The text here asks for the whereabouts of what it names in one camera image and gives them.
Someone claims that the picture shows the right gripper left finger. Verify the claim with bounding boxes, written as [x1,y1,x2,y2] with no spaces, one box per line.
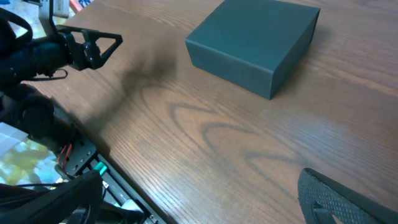
[1,170,103,224]

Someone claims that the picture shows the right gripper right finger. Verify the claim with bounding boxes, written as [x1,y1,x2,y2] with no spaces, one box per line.
[298,168,397,224]

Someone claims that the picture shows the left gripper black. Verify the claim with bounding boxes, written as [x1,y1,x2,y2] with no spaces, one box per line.
[1,25,123,84]

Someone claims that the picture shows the dark green gift box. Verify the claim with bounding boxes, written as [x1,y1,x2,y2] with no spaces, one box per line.
[185,0,320,100]

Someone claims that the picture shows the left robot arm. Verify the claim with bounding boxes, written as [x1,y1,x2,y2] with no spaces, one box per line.
[1,4,123,150]

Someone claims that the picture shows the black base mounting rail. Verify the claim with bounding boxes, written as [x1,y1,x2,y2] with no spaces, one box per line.
[52,105,169,224]

